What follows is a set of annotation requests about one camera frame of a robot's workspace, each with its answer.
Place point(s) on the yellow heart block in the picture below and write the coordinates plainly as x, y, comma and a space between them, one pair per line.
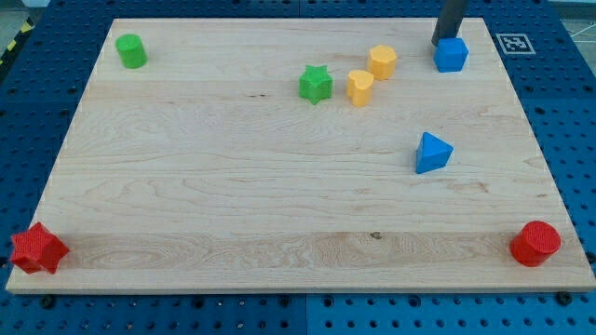
359, 87

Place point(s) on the blue triangle block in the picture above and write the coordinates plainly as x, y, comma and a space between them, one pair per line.
432, 153

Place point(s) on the red cylinder block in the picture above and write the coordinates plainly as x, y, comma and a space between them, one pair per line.
535, 243

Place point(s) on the white fiducial marker tag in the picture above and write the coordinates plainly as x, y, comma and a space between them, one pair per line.
515, 44

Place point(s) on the red star block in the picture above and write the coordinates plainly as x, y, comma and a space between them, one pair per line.
37, 249

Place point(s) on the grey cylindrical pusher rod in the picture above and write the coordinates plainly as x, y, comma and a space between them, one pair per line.
449, 20

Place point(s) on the blue cube block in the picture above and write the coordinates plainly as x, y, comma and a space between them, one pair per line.
450, 55

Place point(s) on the green cylinder block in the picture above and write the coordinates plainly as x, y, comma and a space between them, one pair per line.
131, 51

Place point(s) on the yellow hexagon block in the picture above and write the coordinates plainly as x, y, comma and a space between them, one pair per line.
381, 62

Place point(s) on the wooden board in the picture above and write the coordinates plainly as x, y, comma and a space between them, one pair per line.
204, 171

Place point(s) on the green star block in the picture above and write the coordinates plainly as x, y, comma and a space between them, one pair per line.
315, 84

